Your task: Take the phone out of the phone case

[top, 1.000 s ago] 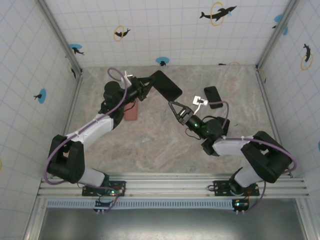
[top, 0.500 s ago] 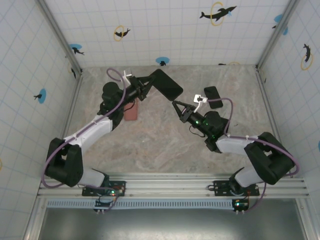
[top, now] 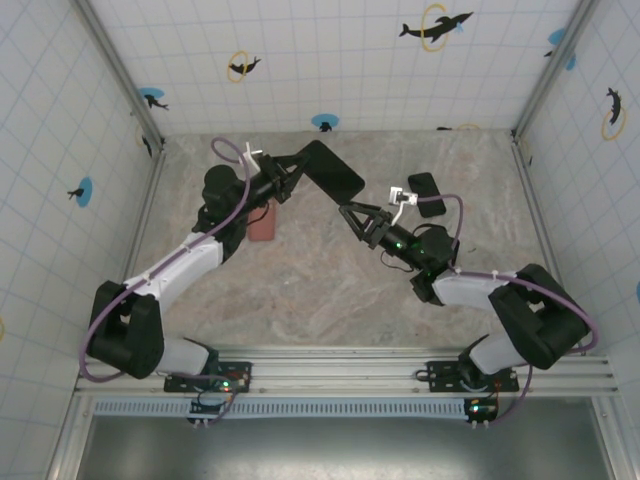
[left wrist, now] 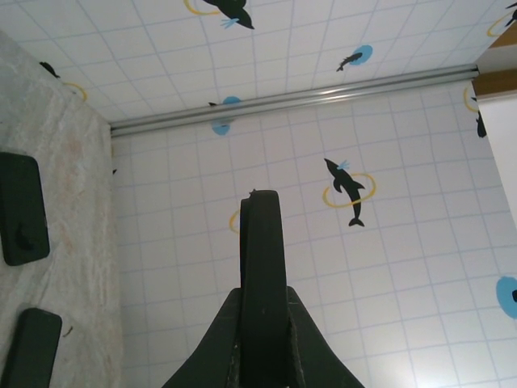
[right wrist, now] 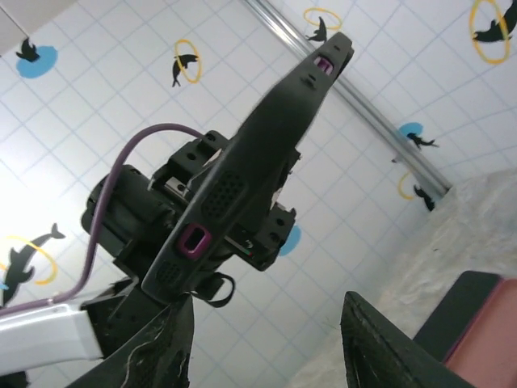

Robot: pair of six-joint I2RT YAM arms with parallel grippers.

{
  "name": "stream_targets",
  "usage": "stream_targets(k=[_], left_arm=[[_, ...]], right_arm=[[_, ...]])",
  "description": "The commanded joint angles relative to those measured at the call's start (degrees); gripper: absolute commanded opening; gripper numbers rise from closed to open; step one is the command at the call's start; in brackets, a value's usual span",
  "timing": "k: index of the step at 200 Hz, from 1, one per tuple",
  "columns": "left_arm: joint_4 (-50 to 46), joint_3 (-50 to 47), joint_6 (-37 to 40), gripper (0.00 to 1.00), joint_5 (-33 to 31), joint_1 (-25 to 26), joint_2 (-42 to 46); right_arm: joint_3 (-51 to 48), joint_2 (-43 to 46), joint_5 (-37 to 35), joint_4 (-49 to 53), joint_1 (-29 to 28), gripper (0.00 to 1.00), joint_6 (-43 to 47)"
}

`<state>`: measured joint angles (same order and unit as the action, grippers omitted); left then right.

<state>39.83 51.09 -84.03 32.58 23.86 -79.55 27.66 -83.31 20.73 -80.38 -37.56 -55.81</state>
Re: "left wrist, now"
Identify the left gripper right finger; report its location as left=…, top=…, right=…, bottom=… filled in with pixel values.
left=285, top=285, right=367, bottom=388

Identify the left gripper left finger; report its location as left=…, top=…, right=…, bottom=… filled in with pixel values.
left=161, top=286, right=246, bottom=388

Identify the black phone case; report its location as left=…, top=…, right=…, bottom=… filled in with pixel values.
left=6, top=307, right=64, bottom=388
left=0, top=152, right=51, bottom=267
left=239, top=188, right=290, bottom=388

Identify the white cabinet with wood edge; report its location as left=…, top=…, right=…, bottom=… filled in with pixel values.
left=472, top=31, right=517, bottom=96

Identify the aluminium corner post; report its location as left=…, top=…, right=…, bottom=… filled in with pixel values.
left=108, top=62, right=481, bottom=141

